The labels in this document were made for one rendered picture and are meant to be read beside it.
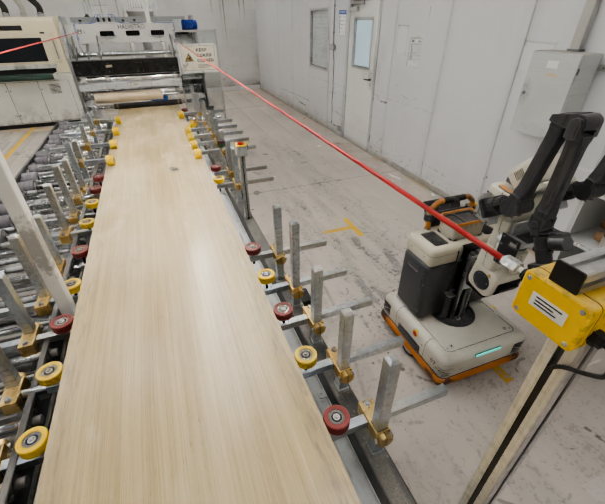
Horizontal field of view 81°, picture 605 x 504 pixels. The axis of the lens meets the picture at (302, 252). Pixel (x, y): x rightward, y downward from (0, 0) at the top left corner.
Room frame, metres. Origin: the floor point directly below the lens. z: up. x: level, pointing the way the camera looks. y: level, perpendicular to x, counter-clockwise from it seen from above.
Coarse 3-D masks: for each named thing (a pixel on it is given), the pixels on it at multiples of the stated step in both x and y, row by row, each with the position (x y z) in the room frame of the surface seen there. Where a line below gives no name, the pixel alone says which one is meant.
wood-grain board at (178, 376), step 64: (128, 128) 3.88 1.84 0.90; (128, 192) 2.23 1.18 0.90; (192, 192) 2.22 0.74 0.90; (128, 256) 1.46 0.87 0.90; (192, 256) 1.46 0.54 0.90; (128, 320) 1.01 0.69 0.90; (192, 320) 1.01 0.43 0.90; (256, 320) 1.01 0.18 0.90; (64, 384) 0.72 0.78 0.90; (128, 384) 0.72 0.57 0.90; (192, 384) 0.72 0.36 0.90; (256, 384) 0.72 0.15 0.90; (64, 448) 0.52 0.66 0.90; (128, 448) 0.52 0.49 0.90; (192, 448) 0.51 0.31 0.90; (256, 448) 0.51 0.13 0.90; (320, 448) 0.51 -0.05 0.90
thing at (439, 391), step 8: (440, 384) 0.76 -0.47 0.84; (424, 392) 0.73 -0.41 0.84; (432, 392) 0.73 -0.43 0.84; (440, 392) 0.73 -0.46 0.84; (400, 400) 0.70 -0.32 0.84; (408, 400) 0.70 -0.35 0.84; (416, 400) 0.70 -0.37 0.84; (424, 400) 0.70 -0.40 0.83; (432, 400) 0.71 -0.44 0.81; (392, 408) 0.67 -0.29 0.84; (400, 408) 0.67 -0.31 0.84; (408, 408) 0.68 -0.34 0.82; (360, 416) 0.64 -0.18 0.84; (392, 416) 0.66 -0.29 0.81; (352, 424) 0.62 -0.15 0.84; (360, 424) 0.62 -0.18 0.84; (352, 432) 0.61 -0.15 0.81
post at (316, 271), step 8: (312, 272) 1.07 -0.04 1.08; (320, 272) 1.06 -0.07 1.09; (312, 280) 1.07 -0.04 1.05; (320, 280) 1.06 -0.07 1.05; (312, 288) 1.07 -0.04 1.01; (320, 288) 1.06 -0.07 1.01; (312, 296) 1.07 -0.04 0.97; (320, 296) 1.06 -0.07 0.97; (312, 304) 1.07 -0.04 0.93; (320, 304) 1.06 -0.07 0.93; (312, 312) 1.07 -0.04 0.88; (320, 312) 1.06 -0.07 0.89; (320, 320) 1.06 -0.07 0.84; (312, 336) 1.07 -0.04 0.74; (320, 336) 1.07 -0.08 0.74
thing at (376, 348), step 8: (400, 336) 0.99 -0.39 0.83; (376, 344) 0.95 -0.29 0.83; (384, 344) 0.95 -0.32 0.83; (392, 344) 0.95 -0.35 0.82; (400, 344) 0.96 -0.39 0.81; (352, 352) 0.91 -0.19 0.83; (360, 352) 0.91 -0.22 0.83; (368, 352) 0.91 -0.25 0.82; (376, 352) 0.92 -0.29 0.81; (328, 360) 0.87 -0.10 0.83; (352, 360) 0.89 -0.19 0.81; (312, 368) 0.84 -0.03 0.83; (320, 368) 0.84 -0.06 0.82; (328, 368) 0.85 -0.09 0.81; (304, 376) 0.81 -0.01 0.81
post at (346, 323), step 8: (344, 312) 0.84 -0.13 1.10; (352, 312) 0.84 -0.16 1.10; (344, 320) 0.82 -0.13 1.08; (352, 320) 0.83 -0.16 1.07; (344, 328) 0.82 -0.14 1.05; (352, 328) 0.83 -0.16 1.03; (344, 336) 0.82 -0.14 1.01; (344, 344) 0.82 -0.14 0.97; (344, 352) 0.82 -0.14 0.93; (344, 360) 0.82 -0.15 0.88; (344, 368) 0.83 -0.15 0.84; (336, 376) 0.85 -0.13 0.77; (336, 384) 0.84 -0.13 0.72; (344, 384) 0.83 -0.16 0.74
